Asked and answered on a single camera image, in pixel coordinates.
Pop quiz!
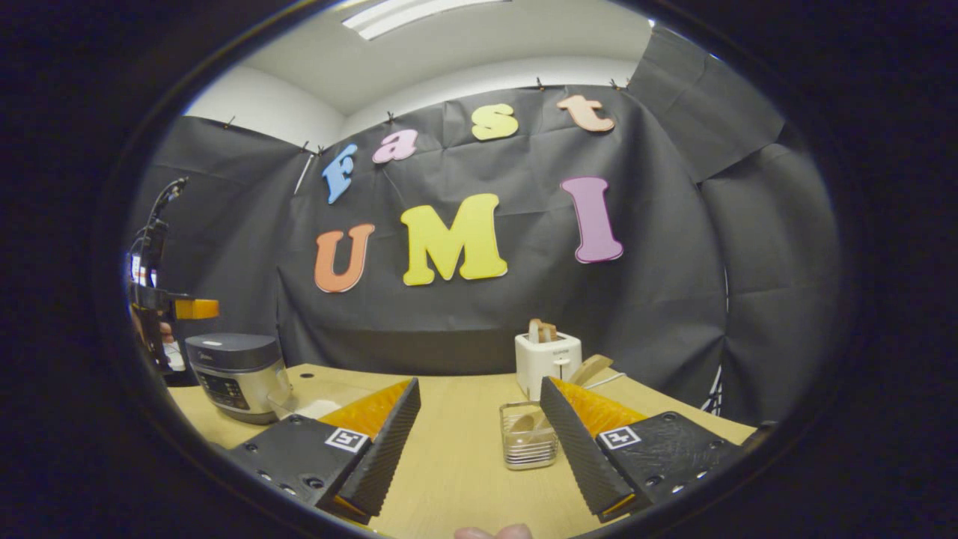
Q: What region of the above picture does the metal wire chopstick holder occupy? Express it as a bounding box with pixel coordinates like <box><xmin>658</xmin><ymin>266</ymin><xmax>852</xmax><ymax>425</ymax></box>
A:
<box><xmin>499</xmin><ymin>401</ymin><xmax>561</xmax><ymax>471</ymax></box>

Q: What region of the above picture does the dark grey rice cooker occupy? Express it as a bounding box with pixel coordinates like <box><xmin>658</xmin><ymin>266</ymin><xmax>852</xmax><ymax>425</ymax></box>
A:
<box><xmin>185</xmin><ymin>333</ymin><xmax>291</xmax><ymax>425</ymax></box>

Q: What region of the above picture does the clear container of white rice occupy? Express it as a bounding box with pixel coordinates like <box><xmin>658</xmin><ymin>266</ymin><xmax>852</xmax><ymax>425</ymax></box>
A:
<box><xmin>267</xmin><ymin>384</ymin><xmax>375</xmax><ymax>421</ymax></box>

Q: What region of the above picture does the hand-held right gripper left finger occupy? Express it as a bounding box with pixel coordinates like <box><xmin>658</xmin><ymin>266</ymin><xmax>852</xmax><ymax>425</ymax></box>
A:
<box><xmin>227</xmin><ymin>377</ymin><xmax>422</xmax><ymax>525</ymax></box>

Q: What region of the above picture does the black backdrop cloth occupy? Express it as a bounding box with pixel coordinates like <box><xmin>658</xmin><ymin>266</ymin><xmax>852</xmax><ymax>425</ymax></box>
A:
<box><xmin>131</xmin><ymin>26</ymin><xmax>843</xmax><ymax>427</ymax></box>

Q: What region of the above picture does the white toaster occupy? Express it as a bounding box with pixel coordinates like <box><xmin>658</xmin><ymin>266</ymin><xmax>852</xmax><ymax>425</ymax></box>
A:
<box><xmin>515</xmin><ymin>332</ymin><xmax>583</xmax><ymax>401</ymax></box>

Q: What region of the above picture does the ceiling light panel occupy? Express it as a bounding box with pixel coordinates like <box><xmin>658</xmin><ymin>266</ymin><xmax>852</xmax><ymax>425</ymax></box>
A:
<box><xmin>343</xmin><ymin>0</ymin><xmax>513</xmax><ymax>40</ymax></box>

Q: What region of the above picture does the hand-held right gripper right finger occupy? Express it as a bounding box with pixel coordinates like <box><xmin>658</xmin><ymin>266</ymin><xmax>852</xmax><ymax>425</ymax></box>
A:
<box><xmin>539</xmin><ymin>377</ymin><xmax>757</xmax><ymax>523</ymax></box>

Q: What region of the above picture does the wooden spoon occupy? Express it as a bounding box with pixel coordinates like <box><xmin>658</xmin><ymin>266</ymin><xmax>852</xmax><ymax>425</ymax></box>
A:
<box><xmin>509</xmin><ymin>354</ymin><xmax>614</xmax><ymax>444</ymax></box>

